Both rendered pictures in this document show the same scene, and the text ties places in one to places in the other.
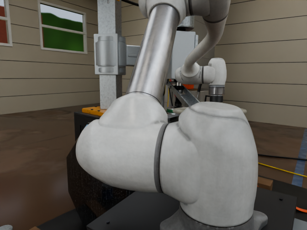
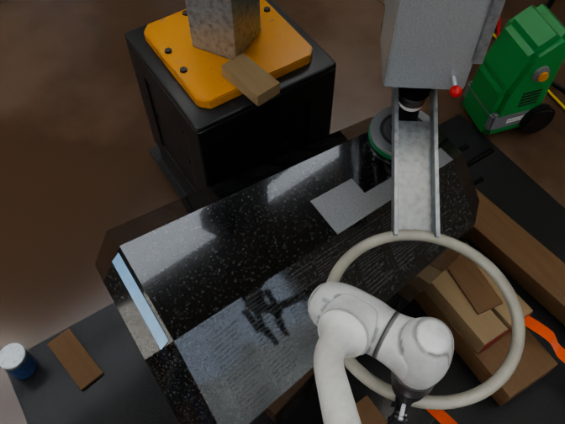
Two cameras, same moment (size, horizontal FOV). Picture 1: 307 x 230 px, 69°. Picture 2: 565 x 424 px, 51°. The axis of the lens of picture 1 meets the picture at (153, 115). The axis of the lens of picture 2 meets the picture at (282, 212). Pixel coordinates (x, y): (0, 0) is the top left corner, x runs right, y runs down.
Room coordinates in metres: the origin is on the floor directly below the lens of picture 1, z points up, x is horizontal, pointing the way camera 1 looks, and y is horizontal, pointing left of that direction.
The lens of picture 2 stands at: (0.86, -0.21, 2.25)
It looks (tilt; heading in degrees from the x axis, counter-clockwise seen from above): 57 degrees down; 16
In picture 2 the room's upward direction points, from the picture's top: straight up
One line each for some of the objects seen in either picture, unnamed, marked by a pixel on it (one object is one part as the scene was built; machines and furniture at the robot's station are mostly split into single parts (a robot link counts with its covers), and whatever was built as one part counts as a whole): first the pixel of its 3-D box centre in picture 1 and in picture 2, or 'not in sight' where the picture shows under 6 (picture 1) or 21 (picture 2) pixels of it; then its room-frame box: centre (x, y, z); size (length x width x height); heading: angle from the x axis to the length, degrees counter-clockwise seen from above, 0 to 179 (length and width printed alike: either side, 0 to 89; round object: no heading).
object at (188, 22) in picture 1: (170, 31); not in sight; (2.50, -0.16, 1.61); 0.96 x 0.25 x 0.17; 12
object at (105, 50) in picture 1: (127, 55); not in sight; (2.58, 0.30, 1.36); 0.74 x 0.34 x 0.25; 119
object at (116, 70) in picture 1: (110, 55); not in sight; (2.49, 0.47, 1.36); 0.35 x 0.35 x 0.41
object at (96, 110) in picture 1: (111, 109); (227, 42); (2.49, 0.47, 0.76); 0.49 x 0.49 x 0.05; 49
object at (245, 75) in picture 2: not in sight; (250, 79); (2.28, 0.31, 0.81); 0.20 x 0.10 x 0.05; 57
